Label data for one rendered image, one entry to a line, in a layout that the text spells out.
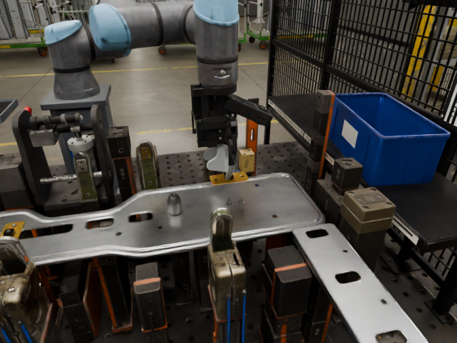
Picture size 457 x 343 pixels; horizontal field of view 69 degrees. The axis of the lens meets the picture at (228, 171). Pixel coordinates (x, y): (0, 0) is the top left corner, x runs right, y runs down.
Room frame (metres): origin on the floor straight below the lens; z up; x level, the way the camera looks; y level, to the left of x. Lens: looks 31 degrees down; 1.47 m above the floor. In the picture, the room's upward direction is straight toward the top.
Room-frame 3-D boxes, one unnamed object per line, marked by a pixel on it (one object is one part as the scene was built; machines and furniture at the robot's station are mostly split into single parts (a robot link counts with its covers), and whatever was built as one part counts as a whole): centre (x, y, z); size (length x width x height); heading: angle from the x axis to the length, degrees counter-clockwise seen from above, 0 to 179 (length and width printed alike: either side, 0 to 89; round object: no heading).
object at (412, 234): (0.93, -0.37, 1.02); 0.90 x 0.22 x 0.03; 14
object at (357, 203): (0.57, -0.30, 0.88); 0.08 x 0.08 x 0.36; 14
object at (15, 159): (0.71, 0.53, 0.89); 0.13 x 0.11 x 0.38; 14
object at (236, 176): (0.64, 0.00, 1.08); 0.08 x 0.04 x 0.01; 104
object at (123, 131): (0.79, 0.28, 0.91); 0.07 x 0.05 x 0.42; 14
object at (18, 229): (0.52, 0.45, 1.01); 0.08 x 0.04 x 0.01; 15
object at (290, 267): (0.47, -0.12, 0.84); 0.11 x 0.10 x 0.28; 14
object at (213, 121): (0.63, 0.03, 1.23); 0.09 x 0.08 x 0.12; 104
